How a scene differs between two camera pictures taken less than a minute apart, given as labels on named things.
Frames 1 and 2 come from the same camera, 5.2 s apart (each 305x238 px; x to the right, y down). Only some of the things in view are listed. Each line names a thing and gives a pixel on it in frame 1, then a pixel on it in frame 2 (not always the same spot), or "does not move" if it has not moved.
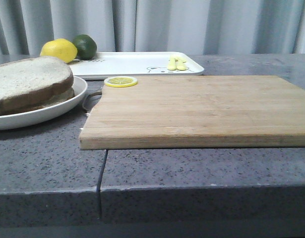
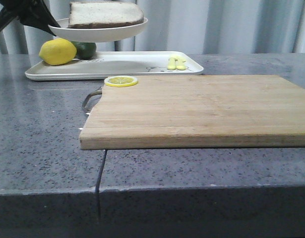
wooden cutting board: x=197 y=112 does not move
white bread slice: x=29 y=83 -> x=83 y=14
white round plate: x=22 y=119 -> x=95 y=34
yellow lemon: x=61 y=48 does not move
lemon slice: x=120 y=82 does not move
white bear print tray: x=132 y=63 does not move
